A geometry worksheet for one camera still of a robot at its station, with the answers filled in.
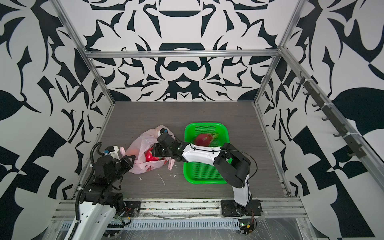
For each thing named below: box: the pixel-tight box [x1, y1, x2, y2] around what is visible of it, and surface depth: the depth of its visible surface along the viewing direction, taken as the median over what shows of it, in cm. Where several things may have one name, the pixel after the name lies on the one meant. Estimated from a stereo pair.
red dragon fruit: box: [194, 132, 220, 147], surface depth 95 cm
